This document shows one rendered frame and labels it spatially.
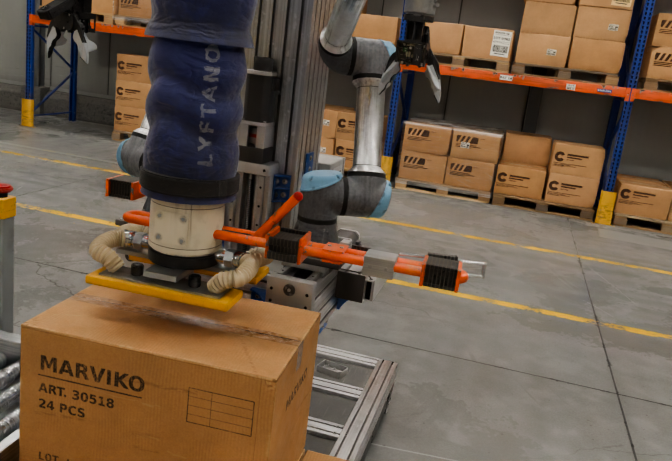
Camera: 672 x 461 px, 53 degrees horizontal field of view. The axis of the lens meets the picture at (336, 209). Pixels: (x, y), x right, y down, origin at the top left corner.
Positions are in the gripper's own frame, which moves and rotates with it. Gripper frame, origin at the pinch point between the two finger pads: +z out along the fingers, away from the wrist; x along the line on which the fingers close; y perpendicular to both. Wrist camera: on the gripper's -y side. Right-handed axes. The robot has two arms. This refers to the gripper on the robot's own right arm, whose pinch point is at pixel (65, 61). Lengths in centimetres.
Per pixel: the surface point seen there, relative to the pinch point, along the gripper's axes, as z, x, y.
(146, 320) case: 55, -53, -22
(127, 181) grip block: 29.6, -24.9, -0.1
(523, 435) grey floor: 150, -124, 158
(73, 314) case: 55, -39, -30
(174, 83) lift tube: -1, -60, -25
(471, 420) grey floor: 150, -100, 155
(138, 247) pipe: 39, -47, -19
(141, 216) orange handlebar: 31, -48, -20
